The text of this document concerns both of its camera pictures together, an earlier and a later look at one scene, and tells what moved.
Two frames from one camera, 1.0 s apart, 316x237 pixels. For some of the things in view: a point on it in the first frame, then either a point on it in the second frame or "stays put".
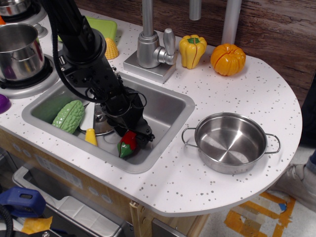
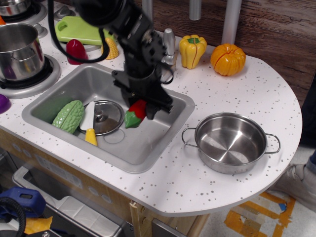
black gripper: x=125 y=110 → x=150 y=89
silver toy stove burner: x=39 y=85 stays put
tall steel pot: x=22 y=55 stays put
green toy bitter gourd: x=70 y=117 stays put
